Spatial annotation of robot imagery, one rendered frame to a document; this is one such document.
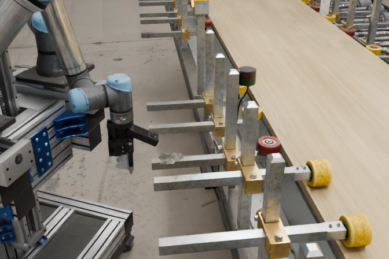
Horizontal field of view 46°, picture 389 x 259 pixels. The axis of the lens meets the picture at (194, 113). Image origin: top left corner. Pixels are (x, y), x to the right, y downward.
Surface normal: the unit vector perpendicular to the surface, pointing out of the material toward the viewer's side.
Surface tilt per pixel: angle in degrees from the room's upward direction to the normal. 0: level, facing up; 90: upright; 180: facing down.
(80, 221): 0
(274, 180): 90
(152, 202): 0
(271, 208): 90
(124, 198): 0
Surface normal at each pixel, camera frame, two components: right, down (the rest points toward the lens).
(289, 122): 0.00, -0.88
